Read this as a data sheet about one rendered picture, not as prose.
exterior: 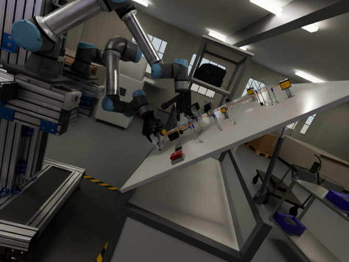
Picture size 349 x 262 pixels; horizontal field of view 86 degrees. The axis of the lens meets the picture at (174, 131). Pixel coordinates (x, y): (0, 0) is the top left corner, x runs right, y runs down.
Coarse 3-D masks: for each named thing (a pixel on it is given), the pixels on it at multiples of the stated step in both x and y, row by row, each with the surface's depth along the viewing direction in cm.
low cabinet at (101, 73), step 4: (68, 52) 508; (72, 52) 565; (68, 56) 430; (72, 56) 441; (92, 64) 439; (96, 64) 471; (100, 68) 486; (104, 68) 521; (96, 72) 466; (100, 72) 498; (104, 72) 534; (100, 76) 510; (104, 76) 548; (96, 80) 486; (100, 80) 521; (100, 84) 534
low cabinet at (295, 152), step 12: (276, 132) 785; (288, 144) 702; (300, 144) 651; (288, 156) 682; (300, 156) 634; (312, 156) 592; (324, 156) 567; (336, 156) 708; (324, 168) 586; (336, 168) 588; (348, 168) 592; (336, 180) 602; (348, 180) 605; (348, 192) 623
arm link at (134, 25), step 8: (128, 8) 92; (120, 16) 94; (128, 16) 94; (136, 16) 96; (128, 24) 96; (136, 24) 96; (136, 32) 97; (144, 32) 98; (136, 40) 100; (144, 40) 99; (144, 48) 100; (152, 48) 101; (144, 56) 104; (152, 56) 102
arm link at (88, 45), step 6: (84, 42) 140; (78, 48) 137; (84, 48) 137; (90, 48) 139; (96, 48) 144; (78, 54) 138; (84, 54) 138; (90, 54) 141; (96, 54) 143; (84, 60) 140; (90, 60) 144
